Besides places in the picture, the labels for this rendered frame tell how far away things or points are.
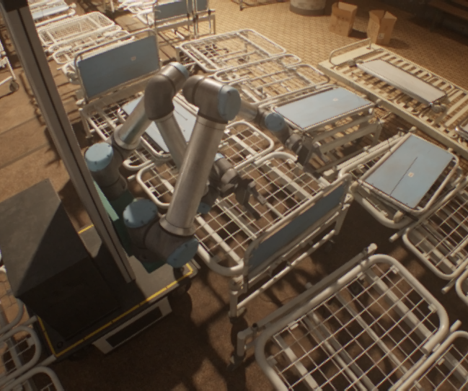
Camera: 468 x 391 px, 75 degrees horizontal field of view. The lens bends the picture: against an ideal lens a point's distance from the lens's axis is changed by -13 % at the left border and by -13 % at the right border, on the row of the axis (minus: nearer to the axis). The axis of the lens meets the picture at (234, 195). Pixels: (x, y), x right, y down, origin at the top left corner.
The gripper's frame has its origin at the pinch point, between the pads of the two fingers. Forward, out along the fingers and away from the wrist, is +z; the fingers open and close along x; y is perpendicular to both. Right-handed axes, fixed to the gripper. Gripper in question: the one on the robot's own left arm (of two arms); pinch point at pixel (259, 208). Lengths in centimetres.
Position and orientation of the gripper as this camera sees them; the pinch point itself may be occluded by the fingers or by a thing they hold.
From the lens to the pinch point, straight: 152.7
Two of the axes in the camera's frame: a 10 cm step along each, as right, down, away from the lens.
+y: 7.8, -4.7, 4.2
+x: -1.1, 5.5, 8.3
